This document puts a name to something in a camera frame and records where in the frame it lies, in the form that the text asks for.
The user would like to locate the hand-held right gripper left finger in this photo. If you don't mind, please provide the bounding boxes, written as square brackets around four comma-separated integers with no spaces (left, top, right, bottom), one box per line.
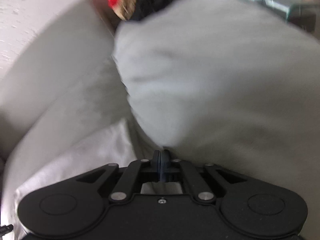
[75,150,162,203]

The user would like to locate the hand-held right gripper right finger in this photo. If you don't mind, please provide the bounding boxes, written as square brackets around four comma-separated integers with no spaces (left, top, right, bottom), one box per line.
[161,150,248,203]

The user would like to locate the light grey shirt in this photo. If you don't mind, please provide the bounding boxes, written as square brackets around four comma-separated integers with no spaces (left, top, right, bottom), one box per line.
[14,118,185,240]

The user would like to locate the grey sofa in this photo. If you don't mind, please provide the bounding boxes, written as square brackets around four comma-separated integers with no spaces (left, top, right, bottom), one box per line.
[0,0,320,240]

